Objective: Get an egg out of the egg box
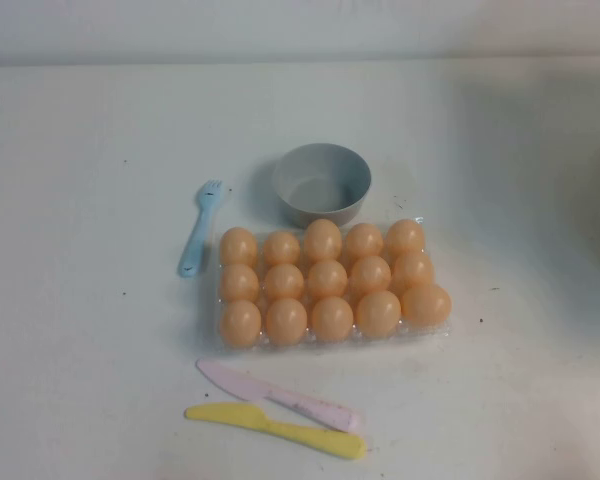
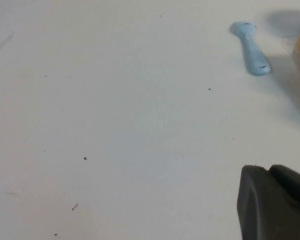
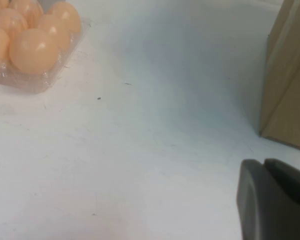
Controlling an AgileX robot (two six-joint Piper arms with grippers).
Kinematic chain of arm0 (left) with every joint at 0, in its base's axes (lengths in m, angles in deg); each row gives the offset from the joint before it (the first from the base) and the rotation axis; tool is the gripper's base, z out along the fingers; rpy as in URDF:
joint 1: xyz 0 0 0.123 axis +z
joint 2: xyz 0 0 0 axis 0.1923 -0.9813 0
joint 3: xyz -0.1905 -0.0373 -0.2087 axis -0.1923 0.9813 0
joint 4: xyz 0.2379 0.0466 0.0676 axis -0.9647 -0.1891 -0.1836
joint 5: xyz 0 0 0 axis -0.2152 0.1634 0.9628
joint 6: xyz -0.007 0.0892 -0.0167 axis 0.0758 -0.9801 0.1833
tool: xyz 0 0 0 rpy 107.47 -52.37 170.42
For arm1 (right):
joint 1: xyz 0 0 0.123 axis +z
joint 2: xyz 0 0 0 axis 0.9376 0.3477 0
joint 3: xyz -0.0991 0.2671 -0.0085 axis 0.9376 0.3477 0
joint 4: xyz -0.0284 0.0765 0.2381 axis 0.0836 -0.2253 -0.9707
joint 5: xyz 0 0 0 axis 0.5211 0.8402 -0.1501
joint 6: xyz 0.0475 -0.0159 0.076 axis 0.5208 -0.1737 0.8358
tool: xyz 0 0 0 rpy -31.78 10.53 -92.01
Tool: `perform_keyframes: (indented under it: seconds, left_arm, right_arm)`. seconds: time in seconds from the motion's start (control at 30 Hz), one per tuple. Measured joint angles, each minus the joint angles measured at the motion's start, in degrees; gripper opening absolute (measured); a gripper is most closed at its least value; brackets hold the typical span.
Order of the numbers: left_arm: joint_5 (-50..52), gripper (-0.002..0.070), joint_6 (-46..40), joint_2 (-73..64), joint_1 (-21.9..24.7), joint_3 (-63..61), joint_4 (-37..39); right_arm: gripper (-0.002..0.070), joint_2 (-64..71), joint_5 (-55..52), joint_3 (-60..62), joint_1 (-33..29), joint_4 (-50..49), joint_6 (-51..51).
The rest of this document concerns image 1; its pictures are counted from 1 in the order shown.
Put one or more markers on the clear plastic egg tray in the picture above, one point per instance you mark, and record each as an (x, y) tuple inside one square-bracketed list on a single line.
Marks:
[(360, 342)]

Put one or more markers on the grey round bowl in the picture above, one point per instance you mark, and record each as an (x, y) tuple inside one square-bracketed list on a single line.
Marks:
[(320, 210)]

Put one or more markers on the orange plastic egg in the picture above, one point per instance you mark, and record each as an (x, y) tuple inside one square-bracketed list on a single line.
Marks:
[(240, 322), (284, 281), (239, 281), (281, 248), (413, 270), (363, 242), (238, 246), (370, 275), (322, 240), (327, 278), (405, 238), (378, 313), (332, 318), (286, 321), (426, 303)]

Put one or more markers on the light blue plastic fork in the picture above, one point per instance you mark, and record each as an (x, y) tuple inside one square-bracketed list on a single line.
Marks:
[(196, 240)]

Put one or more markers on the yellow plastic knife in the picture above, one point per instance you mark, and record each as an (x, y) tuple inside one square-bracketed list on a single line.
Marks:
[(230, 415)]

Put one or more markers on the pink plastic knife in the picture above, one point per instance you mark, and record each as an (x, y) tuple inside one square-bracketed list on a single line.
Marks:
[(245, 385)]

